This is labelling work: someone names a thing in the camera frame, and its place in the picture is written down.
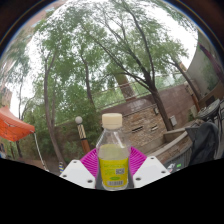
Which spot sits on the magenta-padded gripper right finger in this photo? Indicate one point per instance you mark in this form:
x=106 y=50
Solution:
x=150 y=170

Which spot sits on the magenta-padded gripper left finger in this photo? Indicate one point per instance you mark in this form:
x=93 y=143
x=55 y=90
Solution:
x=77 y=174

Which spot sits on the clear bottle with yellow label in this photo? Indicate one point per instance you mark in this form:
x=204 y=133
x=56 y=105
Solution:
x=113 y=166

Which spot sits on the blue yellow striped cone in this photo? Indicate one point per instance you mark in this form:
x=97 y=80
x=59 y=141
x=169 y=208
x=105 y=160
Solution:
x=61 y=167

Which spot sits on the black jacket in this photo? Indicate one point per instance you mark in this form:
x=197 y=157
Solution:
x=203 y=143

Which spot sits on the leaning thin-trunked tree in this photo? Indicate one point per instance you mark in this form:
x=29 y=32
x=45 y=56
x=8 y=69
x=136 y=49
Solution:
x=50 y=116

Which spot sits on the tall dark-trunked tree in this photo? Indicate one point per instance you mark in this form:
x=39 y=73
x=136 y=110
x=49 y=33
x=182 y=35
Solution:
x=160 y=101

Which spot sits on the orange canopy tent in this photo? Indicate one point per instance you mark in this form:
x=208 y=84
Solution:
x=13 y=126

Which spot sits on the round dark patio table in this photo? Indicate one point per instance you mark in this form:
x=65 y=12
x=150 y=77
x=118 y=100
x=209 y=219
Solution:
x=209 y=111

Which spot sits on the folded maroon patio umbrella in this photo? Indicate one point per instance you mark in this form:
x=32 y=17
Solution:
x=213 y=60

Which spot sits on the globe-topped wooden lamp post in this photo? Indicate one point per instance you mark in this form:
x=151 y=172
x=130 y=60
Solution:
x=84 y=138

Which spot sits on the grey wall utility box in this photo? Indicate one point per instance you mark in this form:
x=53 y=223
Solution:
x=173 y=120

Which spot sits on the black wall lamp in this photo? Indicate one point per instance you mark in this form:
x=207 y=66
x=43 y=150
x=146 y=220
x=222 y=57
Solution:
x=156 y=111

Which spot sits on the short orange lamp post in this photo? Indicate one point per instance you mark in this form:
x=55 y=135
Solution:
x=195 y=100

